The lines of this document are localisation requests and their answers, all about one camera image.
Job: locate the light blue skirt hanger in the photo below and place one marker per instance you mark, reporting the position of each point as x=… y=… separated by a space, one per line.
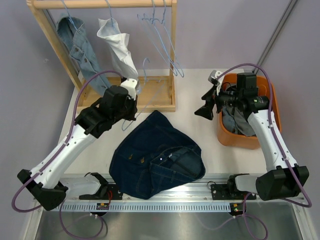
x=155 y=32

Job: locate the light blue jacket hanger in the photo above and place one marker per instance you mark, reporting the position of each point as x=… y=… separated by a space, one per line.
x=70 y=15

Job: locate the wooden clothes rack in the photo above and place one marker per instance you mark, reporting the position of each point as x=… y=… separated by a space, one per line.
x=165 y=100

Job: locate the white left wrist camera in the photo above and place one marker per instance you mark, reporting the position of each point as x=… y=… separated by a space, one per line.
x=131 y=85

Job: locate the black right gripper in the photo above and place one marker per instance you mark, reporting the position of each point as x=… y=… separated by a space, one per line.
x=206 y=111

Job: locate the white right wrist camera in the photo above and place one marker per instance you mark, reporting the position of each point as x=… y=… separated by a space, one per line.
x=216 y=78

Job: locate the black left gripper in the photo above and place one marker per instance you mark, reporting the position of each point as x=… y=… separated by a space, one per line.
x=133 y=104

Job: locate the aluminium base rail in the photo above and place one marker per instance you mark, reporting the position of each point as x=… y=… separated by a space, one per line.
x=208 y=195

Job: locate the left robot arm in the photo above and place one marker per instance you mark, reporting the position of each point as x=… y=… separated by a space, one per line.
x=44 y=180

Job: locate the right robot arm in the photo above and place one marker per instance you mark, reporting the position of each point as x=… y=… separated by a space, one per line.
x=284 y=178

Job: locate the orange plastic basket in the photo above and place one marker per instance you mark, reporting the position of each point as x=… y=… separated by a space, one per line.
x=229 y=139

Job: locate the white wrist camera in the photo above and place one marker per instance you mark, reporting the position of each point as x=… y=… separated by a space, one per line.
x=216 y=78
x=131 y=85

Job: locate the light blue denim skirt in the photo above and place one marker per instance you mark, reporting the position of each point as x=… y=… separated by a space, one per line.
x=228 y=119

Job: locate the dark blue denim garment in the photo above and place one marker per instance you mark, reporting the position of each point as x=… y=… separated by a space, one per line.
x=155 y=157

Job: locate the aluminium corner post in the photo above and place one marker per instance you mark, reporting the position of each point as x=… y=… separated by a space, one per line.
x=286 y=14

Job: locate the light blue dark-denim hanger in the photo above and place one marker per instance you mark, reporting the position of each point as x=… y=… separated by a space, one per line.
x=140 y=90

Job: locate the light blue shirt hanger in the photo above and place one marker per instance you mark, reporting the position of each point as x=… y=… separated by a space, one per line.
x=111 y=12

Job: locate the light blue grey-skirt hanger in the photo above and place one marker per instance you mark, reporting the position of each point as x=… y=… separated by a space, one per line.
x=170 y=40

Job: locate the white shirt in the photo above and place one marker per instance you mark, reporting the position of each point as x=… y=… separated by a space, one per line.
x=117 y=43

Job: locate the grey pleated skirt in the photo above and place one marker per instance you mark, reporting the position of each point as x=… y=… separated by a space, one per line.
x=243 y=126

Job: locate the light denim jacket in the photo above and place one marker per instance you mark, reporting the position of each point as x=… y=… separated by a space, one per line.
x=81 y=51

